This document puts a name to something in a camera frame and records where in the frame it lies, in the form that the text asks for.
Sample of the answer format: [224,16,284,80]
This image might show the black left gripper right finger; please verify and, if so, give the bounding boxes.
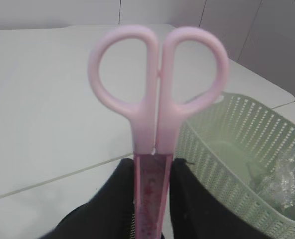
[169,158,268,239]

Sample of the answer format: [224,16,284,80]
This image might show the clear plastic sheet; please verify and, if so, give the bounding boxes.
[251,153,295,212]

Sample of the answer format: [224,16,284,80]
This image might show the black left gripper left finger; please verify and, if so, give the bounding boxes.
[47,158,134,239]

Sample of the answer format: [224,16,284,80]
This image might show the light green woven basket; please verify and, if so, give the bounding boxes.
[175,93,295,239]

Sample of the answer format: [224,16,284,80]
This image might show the pink scissors with sheath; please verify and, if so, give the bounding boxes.
[87,25,229,239]

